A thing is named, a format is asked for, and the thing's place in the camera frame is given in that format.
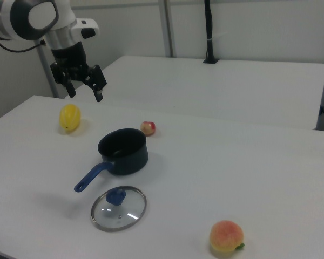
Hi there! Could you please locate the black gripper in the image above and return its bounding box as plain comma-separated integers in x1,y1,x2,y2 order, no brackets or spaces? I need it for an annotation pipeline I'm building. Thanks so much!
50,42,108,103

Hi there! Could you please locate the orange toy peach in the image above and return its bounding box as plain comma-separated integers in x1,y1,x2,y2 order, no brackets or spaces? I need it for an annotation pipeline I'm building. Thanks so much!
209,220,245,254

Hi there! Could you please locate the glass lid with blue knob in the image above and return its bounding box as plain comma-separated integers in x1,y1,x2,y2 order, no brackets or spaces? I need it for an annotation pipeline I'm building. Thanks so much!
90,185,147,233

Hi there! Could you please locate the yellow striped toy melon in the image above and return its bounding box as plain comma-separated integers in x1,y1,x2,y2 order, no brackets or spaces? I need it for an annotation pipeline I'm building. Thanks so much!
59,104,82,133

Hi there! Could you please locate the dark saucepan with blue handle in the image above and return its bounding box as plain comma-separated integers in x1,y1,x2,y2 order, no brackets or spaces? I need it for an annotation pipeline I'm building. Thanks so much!
73,128,150,193

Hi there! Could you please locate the red toy wax apple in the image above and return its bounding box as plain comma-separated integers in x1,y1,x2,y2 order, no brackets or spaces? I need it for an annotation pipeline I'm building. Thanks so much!
139,121,156,137

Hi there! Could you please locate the thin aluminium frame post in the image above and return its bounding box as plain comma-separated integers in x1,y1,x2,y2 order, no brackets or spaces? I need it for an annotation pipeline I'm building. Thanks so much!
35,40,62,99

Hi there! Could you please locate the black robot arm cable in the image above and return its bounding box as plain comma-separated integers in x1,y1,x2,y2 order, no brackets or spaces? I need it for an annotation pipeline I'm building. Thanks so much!
0,29,47,53

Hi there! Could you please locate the black camera pole with clamp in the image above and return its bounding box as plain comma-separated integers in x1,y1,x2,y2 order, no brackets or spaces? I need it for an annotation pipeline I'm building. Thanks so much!
203,0,219,65

